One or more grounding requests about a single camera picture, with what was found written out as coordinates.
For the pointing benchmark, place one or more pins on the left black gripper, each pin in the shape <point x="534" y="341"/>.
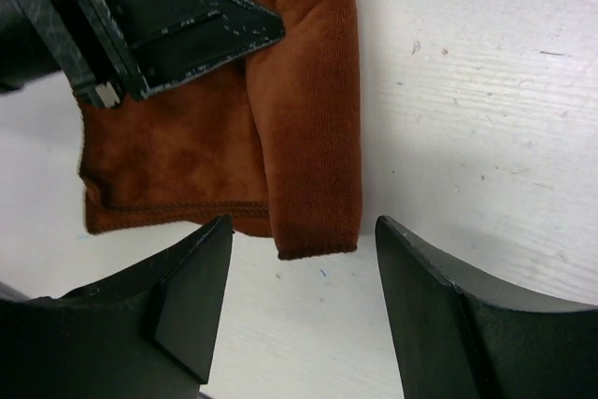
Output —
<point x="160" y="44"/>

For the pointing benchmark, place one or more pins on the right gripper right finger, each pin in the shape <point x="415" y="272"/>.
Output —
<point x="460" y="332"/>

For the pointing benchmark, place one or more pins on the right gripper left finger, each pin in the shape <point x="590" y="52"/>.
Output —
<point x="148" y="331"/>

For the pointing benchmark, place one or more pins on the brown towel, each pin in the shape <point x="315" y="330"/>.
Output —
<point x="273" y="140"/>

